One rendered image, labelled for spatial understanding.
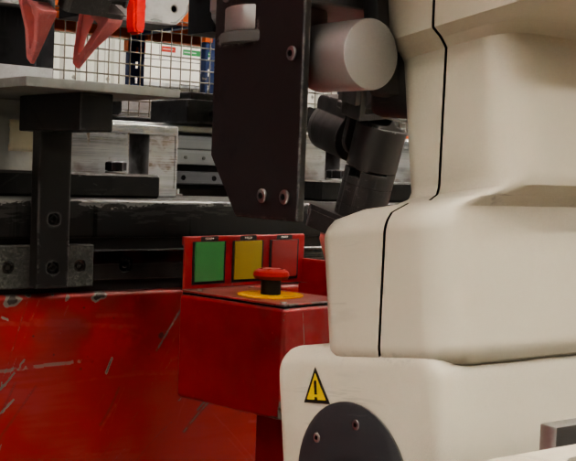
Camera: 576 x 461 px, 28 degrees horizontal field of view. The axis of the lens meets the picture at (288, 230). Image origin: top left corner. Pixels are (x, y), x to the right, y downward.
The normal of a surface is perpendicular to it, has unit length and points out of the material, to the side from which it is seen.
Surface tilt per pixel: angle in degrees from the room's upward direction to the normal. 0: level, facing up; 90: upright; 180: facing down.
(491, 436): 82
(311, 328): 90
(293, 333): 90
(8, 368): 90
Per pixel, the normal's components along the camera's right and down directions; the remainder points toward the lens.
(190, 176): 0.62, 0.07
